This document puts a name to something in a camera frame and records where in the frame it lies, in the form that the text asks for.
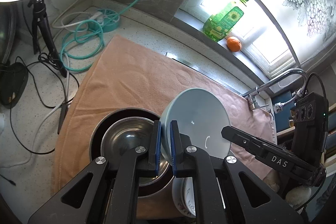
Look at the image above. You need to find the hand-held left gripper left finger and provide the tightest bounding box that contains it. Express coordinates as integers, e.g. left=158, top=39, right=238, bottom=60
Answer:
left=28, top=120, right=162, bottom=224

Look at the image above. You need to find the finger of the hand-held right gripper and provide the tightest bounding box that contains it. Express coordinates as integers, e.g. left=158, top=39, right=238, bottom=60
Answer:
left=221, top=126, right=327, bottom=186

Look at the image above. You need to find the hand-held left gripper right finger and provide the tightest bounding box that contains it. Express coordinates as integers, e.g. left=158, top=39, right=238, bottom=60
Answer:
left=170, top=120, right=305, bottom=224

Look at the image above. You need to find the pale blue ceramic bowl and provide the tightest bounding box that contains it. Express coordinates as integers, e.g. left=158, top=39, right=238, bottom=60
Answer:
left=160, top=88, right=232, bottom=164

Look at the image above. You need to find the red steel bowl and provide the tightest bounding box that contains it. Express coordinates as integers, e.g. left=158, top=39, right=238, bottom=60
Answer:
left=100, top=117, right=174, bottom=186

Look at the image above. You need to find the large rose print plate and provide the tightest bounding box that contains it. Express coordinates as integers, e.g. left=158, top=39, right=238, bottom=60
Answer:
left=171, top=176, right=196, bottom=219

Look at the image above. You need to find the large steel bowl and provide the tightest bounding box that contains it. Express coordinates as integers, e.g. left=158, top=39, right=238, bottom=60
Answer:
left=89, top=108, right=175, bottom=197

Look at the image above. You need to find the person's right hand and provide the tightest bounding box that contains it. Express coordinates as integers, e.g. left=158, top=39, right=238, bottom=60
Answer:
left=286, top=185, right=313, bottom=207

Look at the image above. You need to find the blue knife holder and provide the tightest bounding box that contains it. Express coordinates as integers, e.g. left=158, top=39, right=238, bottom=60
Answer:
left=272, top=90, right=298, bottom=132

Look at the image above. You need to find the chrome faucet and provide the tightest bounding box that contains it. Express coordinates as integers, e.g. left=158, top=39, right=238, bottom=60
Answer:
left=240, top=68, right=307, bottom=111

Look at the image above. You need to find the pink towel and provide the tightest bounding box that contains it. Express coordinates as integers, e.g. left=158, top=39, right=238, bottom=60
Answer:
left=210, top=77, right=281, bottom=193

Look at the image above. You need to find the white window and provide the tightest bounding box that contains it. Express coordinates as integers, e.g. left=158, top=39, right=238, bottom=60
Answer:
left=178, top=0, right=300, bottom=80

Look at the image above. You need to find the orange towel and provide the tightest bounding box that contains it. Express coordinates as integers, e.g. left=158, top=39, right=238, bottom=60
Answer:
left=51, top=34, right=237, bottom=219

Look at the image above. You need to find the orange tangerine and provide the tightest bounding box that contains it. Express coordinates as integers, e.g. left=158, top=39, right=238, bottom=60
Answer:
left=226, top=36, right=242, bottom=52

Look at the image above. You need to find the grey window sill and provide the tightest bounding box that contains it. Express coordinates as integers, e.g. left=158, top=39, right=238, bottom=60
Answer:
left=171, top=9, right=271, bottom=83

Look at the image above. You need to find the green dish soap bottle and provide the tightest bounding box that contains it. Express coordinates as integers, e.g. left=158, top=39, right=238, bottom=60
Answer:
left=203, top=0, right=258, bottom=42

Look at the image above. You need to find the teal round power strip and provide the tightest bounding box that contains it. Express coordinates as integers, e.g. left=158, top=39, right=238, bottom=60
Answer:
left=89, top=8, right=121, bottom=33

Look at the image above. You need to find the black dish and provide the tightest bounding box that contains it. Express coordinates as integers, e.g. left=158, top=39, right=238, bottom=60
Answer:
left=0, top=63, right=29, bottom=109

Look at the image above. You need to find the black tripod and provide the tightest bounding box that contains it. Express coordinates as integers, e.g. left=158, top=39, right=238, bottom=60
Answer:
left=28, top=0, right=68, bottom=78

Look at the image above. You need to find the steel pot lid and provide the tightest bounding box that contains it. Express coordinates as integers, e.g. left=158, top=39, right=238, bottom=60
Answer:
left=0, top=4, right=17, bottom=64

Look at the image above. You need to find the black ring light cable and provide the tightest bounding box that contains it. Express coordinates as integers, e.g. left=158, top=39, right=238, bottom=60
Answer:
left=10, top=52, right=80, bottom=155

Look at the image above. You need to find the black usb cable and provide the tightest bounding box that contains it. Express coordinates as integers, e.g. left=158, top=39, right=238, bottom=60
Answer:
left=0, top=174, right=16, bottom=186

